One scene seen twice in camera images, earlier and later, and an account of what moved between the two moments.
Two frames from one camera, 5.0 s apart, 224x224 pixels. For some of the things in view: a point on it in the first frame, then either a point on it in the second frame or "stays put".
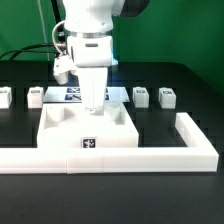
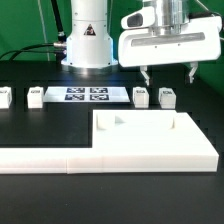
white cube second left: x=35 y=96 stays put
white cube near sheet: x=141 y=97 stays put
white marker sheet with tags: x=74 y=94 stays put
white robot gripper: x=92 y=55 → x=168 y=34
